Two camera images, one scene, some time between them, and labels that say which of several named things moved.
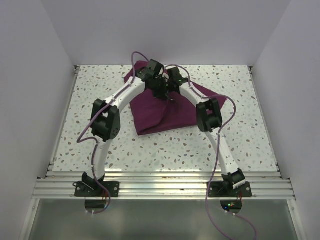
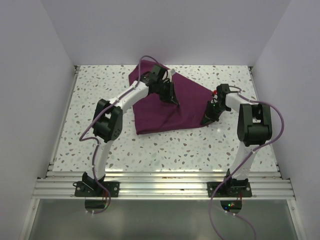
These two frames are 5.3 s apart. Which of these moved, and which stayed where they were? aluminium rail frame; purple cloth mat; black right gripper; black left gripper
Moved: black right gripper
Stayed: purple cloth mat; aluminium rail frame; black left gripper
